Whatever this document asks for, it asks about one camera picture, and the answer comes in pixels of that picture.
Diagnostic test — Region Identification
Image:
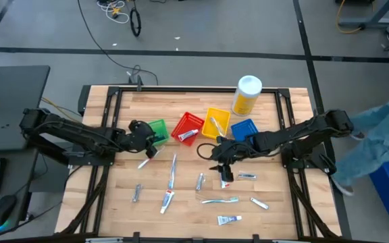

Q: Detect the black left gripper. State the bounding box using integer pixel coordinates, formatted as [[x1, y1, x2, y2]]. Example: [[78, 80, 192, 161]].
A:
[[123, 119, 159, 159]]

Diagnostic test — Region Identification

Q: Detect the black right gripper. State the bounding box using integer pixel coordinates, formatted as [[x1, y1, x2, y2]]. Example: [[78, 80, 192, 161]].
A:
[[211, 134, 257, 184]]

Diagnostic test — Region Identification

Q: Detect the small silver tube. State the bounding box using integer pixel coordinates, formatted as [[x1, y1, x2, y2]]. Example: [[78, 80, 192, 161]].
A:
[[195, 172, 205, 192]]

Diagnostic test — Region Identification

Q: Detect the blue white toothbrush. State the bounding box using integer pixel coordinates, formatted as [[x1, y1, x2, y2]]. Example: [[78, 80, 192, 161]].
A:
[[167, 153, 178, 190]]

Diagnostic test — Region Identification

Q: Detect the green white toothbrush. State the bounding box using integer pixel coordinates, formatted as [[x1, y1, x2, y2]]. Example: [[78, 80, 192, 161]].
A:
[[200, 196, 240, 205]]

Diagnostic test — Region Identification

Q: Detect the white Crest toothpaste tube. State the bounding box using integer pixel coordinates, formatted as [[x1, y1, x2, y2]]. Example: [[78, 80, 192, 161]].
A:
[[177, 129, 199, 142]]

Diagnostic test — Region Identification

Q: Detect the clear toothbrush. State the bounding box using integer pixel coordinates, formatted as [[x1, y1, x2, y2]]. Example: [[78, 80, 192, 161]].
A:
[[209, 117, 226, 138]]

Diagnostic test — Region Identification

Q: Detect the white slim wrapped toothbrush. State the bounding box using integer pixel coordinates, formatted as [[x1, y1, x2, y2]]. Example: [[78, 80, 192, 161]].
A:
[[137, 146, 165, 169]]

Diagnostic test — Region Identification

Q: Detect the green plastic basket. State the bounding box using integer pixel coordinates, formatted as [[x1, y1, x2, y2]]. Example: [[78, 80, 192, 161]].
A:
[[147, 118, 170, 146]]

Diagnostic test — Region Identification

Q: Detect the crinkled grey sachet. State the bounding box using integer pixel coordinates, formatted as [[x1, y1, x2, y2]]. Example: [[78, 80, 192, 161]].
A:
[[131, 184, 144, 203]]

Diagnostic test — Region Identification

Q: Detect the red plastic basket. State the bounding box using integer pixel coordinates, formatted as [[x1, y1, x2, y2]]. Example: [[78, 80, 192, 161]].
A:
[[170, 111, 205, 147]]

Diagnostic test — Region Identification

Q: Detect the blue plastic basket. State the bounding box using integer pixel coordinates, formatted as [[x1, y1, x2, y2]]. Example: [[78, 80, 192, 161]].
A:
[[230, 118, 259, 142]]

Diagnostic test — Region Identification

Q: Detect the white blue toothpaste tube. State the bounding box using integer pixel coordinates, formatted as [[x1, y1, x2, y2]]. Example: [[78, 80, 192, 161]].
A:
[[217, 215, 243, 226]]

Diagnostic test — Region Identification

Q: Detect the yellow plastic basket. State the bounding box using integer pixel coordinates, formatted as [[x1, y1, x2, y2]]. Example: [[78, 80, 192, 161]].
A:
[[201, 107, 232, 140]]

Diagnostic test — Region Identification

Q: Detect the white yellow wipes canister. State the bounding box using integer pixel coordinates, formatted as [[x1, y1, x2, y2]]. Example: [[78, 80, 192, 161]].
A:
[[231, 75, 263, 117]]

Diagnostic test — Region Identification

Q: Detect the black office desk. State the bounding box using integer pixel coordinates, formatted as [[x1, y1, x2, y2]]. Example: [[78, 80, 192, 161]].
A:
[[0, 65, 51, 234]]

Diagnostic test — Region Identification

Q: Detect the black computer mouse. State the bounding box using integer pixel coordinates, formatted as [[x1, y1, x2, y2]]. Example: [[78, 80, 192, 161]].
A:
[[0, 194, 17, 232]]

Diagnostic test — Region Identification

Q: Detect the person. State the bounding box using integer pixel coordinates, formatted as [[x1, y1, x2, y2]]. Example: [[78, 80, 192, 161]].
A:
[[331, 86, 389, 196]]

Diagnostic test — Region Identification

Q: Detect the grey metal stand base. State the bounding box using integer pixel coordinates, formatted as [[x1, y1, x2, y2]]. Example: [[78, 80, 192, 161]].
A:
[[338, 0, 389, 30]]

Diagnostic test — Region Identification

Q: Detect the black looped gripper cable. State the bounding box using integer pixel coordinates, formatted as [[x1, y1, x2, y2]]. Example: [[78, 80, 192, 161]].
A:
[[197, 142, 223, 161]]

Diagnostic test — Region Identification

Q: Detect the thin yellow cable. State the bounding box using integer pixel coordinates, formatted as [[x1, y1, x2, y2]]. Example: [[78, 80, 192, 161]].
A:
[[41, 97, 82, 118]]

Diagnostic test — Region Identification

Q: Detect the black floor cable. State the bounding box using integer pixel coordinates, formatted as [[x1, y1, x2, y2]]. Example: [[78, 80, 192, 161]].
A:
[[77, 0, 159, 86]]

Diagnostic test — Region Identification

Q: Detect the black coiled cable ring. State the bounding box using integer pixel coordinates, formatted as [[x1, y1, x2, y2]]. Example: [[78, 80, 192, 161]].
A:
[[129, 0, 142, 37]]

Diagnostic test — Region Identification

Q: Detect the white cable bundle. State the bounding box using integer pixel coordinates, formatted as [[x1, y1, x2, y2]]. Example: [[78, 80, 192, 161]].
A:
[[96, 0, 130, 24]]

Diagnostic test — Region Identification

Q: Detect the yellow floor cable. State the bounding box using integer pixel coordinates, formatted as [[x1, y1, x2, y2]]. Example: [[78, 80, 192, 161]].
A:
[[336, 0, 364, 34]]

